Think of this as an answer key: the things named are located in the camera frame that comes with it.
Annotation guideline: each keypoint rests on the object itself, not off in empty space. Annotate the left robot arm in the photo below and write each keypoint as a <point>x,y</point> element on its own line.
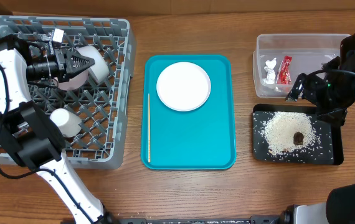
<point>36,140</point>

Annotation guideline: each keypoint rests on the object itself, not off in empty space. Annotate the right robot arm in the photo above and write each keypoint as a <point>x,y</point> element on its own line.
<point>340,70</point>

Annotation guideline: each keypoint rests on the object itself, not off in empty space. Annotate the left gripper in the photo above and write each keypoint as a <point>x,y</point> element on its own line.
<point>67,66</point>

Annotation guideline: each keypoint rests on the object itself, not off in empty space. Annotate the red snack wrapper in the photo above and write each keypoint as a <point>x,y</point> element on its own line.
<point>283,76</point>

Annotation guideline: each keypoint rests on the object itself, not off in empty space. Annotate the large white plate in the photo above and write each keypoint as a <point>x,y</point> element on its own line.
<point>183,86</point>

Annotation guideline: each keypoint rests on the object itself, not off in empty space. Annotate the grey dishwasher rack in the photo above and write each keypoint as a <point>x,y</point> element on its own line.
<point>101,105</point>

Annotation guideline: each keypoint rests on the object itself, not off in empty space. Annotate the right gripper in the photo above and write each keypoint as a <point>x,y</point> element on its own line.
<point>304,89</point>

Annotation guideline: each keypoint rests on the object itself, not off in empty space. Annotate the teal plastic tray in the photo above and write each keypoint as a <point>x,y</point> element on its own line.
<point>201,139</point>

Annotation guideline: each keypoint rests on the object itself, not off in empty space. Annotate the crumpled white paper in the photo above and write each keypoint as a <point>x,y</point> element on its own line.
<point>270,70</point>

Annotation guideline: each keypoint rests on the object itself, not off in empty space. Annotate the grey-white bowl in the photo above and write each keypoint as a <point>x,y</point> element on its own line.
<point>99,71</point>

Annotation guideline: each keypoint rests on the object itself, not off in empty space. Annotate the clear plastic bin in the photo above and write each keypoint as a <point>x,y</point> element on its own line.
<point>309,53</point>

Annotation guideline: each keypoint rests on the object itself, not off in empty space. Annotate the brown food piece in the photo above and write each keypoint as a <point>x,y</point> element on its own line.
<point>298,139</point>

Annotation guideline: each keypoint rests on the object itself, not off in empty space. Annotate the white cup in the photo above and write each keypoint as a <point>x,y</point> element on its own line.
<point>67,122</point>

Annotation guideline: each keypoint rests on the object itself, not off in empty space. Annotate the rice pile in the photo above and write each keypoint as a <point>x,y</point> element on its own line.
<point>286,132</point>

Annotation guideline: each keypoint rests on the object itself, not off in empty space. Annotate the black tray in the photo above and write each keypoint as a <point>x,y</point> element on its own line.
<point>336,155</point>

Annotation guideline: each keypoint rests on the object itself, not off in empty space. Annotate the wooden chopstick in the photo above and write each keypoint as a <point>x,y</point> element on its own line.
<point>149,128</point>

